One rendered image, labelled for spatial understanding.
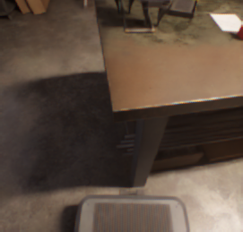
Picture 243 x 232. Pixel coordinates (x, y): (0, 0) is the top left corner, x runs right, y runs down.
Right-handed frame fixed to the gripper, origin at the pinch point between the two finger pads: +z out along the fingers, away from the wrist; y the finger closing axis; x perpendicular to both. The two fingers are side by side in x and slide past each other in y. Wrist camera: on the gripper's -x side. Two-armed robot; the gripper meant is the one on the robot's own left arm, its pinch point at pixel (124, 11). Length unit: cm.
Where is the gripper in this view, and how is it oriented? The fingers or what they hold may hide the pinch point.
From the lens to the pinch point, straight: 82.2
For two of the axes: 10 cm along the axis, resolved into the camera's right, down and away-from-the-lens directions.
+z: 0.0, 6.4, 7.7
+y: -10.0, 0.4, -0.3
